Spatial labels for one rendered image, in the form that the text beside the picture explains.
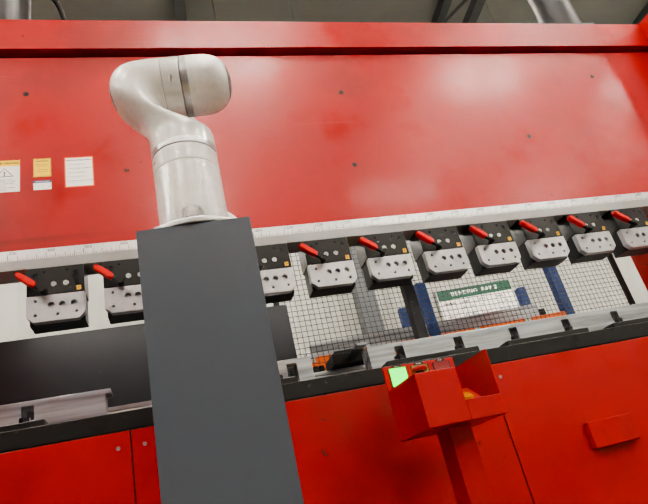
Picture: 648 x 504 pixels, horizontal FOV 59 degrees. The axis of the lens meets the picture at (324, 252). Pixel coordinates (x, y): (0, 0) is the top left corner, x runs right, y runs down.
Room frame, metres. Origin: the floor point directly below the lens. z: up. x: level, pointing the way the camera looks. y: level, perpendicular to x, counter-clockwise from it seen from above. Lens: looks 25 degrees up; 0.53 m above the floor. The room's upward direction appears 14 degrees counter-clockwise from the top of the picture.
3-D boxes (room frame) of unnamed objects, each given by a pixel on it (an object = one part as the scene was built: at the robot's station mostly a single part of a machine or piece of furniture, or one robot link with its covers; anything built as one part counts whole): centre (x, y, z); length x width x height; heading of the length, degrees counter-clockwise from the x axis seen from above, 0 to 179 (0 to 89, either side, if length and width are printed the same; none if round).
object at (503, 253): (1.89, -0.57, 1.26); 0.15 x 0.09 x 0.17; 108
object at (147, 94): (0.88, 0.24, 1.30); 0.19 x 0.12 x 0.24; 100
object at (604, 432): (1.75, -0.67, 0.58); 0.15 x 0.02 x 0.07; 108
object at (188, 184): (0.88, 0.21, 1.09); 0.19 x 0.19 x 0.18
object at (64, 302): (1.46, 0.76, 1.26); 0.15 x 0.09 x 0.17; 108
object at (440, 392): (1.39, -0.19, 0.75); 0.20 x 0.16 x 0.18; 112
